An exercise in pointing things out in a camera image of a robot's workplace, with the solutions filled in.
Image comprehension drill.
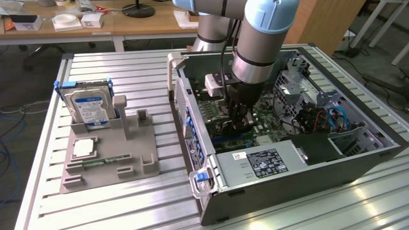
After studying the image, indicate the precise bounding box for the perforated metal drive cage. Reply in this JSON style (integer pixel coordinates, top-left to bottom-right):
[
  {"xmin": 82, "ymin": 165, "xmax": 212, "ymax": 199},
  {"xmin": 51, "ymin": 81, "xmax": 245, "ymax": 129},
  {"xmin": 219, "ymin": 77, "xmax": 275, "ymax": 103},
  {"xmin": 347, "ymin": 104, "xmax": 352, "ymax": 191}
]
[{"xmin": 273, "ymin": 57, "xmax": 341, "ymax": 120}]

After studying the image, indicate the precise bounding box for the white paper stack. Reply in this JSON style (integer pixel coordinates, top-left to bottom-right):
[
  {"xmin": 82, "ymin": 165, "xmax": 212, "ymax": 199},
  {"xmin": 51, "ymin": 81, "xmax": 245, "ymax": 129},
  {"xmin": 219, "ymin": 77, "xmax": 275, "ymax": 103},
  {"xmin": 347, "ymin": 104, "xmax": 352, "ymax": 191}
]
[{"xmin": 173, "ymin": 9, "xmax": 201, "ymax": 29}]

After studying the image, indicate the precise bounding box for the silver CPU chip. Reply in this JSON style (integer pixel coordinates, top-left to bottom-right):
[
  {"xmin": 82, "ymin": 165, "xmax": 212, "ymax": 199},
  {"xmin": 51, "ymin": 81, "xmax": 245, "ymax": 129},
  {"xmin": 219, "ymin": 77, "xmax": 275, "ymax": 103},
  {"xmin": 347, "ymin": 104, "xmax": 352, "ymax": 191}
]
[{"xmin": 71, "ymin": 139, "xmax": 95, "ymax": 158}]

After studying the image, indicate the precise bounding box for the black round lamp base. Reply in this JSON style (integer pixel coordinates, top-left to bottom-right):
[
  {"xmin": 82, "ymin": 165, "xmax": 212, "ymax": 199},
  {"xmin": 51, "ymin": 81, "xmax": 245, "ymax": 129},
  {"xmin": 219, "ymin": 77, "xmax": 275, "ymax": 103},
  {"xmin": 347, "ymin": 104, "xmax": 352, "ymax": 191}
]
[{"xmin": 123, "ymin": 0, "xmax": 156, "ymax": 18}]

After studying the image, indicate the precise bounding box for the white box black top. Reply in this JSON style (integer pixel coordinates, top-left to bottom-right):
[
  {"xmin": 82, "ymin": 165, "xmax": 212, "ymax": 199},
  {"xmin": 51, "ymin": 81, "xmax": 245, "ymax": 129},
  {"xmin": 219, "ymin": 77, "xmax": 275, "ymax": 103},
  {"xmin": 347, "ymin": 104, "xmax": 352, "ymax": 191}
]
[{"xmin": 8, "ymin": 14, "xmax": 43, "ymax": 31}]

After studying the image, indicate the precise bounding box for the blue disk caddy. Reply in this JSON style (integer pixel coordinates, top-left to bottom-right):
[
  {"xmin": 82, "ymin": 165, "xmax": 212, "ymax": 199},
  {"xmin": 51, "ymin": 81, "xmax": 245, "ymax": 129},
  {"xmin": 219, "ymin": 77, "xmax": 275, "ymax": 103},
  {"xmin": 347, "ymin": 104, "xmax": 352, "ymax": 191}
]
[{"xmin": 52, "ymin": 78, "xmax": 115, "ymax": 120}]

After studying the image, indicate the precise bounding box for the wooden desk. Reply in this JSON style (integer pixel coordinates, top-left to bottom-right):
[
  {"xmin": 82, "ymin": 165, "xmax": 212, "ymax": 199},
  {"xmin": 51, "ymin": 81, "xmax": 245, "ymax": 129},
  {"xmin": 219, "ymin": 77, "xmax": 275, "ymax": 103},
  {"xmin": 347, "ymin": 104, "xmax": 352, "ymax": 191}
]
[{"xmin": 0, "ymin": 0, "xmax": 201, "ymax": 52}]

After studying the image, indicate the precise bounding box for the silver disk bay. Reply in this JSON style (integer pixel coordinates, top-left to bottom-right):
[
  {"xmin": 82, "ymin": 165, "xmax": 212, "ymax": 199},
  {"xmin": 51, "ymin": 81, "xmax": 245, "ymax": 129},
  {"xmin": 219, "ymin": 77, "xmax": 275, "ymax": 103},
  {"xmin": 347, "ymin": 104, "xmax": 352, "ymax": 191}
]
[{"xmin": 328, "ymin": 126, "xmax": 384, "ymax": 156}]

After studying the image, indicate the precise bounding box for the wooden cabinet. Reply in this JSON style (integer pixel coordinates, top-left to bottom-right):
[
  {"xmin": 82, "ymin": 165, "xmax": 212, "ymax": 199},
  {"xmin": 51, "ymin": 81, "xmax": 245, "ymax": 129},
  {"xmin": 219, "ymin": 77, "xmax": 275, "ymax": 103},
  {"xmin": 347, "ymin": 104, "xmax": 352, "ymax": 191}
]
[{"xmin": 284, "ymin": 0, "xmax": 367, "ymax": 56}]

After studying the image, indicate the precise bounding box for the black floor adapter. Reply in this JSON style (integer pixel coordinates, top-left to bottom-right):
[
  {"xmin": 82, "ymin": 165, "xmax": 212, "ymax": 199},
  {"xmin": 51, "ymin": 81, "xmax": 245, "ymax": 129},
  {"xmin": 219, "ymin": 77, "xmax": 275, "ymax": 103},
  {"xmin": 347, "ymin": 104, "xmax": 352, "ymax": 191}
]
[{"xmin": 344, "ymin": 47, "xmax": 363, "ymax": 58}]

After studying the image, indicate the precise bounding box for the open black PC case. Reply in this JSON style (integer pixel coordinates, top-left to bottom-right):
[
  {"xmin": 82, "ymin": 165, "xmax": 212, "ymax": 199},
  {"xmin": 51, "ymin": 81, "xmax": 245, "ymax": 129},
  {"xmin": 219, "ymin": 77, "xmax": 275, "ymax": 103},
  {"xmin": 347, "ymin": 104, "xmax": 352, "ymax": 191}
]
[{"xmin": 167, "ymin": 46, "xmax": 409, "ymax": 227}]

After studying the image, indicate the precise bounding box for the small white labelled box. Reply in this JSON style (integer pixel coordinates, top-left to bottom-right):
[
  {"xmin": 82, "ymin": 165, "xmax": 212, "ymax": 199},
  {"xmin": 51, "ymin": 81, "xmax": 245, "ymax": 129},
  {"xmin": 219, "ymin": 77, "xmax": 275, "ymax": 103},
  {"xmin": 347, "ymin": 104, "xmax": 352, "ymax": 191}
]
[{"xmin": 80, "ymin": 13, "xmax": 106, "ymax": 28}]

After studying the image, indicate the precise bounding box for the hard disk blue label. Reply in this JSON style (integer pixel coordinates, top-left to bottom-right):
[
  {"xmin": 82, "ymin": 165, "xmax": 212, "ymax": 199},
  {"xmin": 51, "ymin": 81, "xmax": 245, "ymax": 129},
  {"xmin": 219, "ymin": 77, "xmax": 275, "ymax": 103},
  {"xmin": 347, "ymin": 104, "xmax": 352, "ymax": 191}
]
[{"xmin": 60, "ymin": 82, "xmax": 112, "ymax": 131}]

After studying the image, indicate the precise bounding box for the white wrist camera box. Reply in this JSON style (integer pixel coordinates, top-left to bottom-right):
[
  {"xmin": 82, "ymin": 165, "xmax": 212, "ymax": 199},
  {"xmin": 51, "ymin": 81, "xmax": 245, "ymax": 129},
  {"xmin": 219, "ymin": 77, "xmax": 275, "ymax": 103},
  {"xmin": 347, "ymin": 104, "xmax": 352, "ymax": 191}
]
[{"xmin": 204, "ymin": 73, "xmax": 240, "ymax": 98}]

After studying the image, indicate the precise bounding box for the green motherboard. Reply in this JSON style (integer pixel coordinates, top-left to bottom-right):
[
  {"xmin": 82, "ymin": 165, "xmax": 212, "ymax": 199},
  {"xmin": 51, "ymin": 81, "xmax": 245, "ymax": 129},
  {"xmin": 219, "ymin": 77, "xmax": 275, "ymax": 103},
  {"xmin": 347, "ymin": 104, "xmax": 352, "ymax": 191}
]
[{"xmin": 188, "ymin": 79, "xmax": 299, "ymax": 154}]

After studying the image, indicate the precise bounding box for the blue floor cable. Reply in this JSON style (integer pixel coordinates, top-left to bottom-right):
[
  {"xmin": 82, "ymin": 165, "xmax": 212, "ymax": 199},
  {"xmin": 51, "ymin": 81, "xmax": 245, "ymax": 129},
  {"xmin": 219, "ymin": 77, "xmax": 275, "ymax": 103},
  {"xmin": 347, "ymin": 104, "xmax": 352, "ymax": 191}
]
[{"xmin": 0, "ymin": 115, "xmax": 26, "ymax": 207}]

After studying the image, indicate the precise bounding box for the white table frame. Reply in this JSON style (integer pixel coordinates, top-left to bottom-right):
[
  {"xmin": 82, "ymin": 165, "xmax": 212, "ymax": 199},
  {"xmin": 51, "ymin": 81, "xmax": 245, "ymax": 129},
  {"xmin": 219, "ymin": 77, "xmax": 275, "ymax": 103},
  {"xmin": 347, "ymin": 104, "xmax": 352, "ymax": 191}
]
[{"xmin": 349, "ymin": 0, "xmax": 409, "ymax": 66}]

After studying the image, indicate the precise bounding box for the white round holder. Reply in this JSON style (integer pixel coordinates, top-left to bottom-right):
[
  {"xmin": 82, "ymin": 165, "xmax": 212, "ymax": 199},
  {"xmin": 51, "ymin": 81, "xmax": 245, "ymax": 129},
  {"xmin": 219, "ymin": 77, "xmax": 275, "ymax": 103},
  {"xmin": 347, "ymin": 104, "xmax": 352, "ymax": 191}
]
[{"xmin": 52, "ymin": 13, "xmax": 83, "ymax": 32}]

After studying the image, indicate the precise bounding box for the grey plastic parts rack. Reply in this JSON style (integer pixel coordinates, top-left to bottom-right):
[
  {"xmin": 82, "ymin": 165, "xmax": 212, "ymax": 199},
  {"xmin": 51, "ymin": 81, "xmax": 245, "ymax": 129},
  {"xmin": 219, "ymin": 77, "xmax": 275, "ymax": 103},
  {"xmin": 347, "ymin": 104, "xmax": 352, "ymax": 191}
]
[{"xmin": 59, "ymin": 94, "xmax": 160, "ymax": 195}]

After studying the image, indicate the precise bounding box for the red wire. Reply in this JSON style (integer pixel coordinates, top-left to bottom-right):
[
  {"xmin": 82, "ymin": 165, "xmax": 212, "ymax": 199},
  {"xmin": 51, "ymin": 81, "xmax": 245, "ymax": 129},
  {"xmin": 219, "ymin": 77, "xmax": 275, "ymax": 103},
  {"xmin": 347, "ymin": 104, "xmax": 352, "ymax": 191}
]
[{"xmin": 312, "ymin": 109, "xmax": 323, "ymax": 131}]

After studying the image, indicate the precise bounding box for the black plastic shroud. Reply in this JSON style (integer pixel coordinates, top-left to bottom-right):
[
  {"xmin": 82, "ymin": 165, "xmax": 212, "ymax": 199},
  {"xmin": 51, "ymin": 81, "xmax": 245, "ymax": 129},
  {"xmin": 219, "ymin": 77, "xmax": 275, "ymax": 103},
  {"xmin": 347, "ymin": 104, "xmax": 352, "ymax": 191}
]
[{"xmin": 289, "ymin": 133, "xmax": 347, "ymax": 166}]

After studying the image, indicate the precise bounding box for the blue wire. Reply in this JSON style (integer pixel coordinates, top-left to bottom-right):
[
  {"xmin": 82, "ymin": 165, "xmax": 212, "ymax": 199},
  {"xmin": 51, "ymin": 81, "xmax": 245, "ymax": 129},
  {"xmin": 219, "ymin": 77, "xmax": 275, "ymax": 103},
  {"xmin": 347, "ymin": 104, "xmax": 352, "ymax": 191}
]
[{"xmin": 328, "ymin": 106, "xmax": 351, "ymax": 132}]

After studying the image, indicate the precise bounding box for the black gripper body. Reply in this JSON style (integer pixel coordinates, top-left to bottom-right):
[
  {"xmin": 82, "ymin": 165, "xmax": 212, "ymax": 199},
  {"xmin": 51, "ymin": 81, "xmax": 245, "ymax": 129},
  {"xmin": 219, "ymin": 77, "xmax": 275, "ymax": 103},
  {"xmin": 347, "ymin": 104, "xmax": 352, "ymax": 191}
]
[{"xmin": 228, "ymin": 81, "xmax": 267, "ymax": 110}]

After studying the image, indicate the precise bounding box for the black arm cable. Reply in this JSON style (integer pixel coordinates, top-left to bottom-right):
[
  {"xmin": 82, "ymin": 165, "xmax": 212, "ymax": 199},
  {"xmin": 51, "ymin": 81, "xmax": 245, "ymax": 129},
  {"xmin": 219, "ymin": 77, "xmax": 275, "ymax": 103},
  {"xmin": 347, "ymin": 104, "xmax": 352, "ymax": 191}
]
[{"xmin": 220, "ymin": 0, "xmax": 244, "ymax": 107}]

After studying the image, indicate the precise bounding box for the low-profile graphics card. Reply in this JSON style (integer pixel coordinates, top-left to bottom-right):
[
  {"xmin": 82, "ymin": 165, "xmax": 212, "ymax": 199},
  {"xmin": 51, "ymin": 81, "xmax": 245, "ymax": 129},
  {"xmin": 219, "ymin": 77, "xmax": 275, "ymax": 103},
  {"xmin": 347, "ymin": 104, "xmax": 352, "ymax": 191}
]
[{"xmin": 207, "ymin": 118, "xmax": 256, "ymax": 138}]

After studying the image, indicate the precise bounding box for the white floor cable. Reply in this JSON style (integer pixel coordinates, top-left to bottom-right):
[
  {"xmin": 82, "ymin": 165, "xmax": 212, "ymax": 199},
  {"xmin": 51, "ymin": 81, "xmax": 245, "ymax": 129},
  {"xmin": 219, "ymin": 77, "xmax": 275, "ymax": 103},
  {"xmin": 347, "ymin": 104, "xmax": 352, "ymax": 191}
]
[{"xmin": 0, "ymin": 100, "xmax": 52, "ymax": 115}]

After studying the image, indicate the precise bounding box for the grey power supply unit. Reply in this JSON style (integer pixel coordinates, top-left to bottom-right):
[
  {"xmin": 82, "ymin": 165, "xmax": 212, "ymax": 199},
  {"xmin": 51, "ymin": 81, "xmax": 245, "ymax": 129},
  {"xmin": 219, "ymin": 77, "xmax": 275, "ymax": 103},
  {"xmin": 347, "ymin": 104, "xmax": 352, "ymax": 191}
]
[{"xmin": 216, "ymin": 140, "xmax": 311, "ymax": 190}]

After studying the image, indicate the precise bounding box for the green RAM stick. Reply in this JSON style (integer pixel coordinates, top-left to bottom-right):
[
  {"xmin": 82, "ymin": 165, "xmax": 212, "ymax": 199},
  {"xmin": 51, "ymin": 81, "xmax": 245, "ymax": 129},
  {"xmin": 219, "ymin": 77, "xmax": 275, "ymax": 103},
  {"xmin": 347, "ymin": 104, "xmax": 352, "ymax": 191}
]
[{"xmin": 82, "ymin": 157, "xmax": 124, "ymax": 168}]

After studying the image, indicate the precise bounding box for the CPU socket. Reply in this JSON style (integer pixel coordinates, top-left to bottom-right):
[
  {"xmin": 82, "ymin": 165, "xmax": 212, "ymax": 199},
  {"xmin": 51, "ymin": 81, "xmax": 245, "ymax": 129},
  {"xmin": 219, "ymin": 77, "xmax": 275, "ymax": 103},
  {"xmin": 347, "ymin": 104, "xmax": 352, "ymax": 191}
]
[{"xmin": 215, "ymin": 98, "xmax": 232, "ymax": 119}]

